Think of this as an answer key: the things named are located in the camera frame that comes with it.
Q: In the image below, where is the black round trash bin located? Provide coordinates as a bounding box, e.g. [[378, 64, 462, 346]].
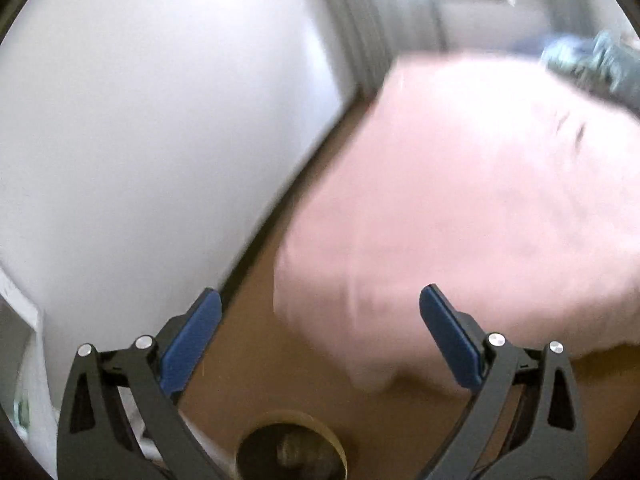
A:
[[234, 410, 349, 479]]

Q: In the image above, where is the grey-green crumpled blanket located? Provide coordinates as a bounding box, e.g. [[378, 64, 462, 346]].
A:
[[540, 32, 639, 116]]

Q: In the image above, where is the white desk shelf unit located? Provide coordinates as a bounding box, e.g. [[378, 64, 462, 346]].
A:
[[1, 273, 58, 479]]

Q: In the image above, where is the pink bed sheet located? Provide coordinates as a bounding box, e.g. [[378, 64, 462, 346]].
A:
[[273, 54, 639, 394]]

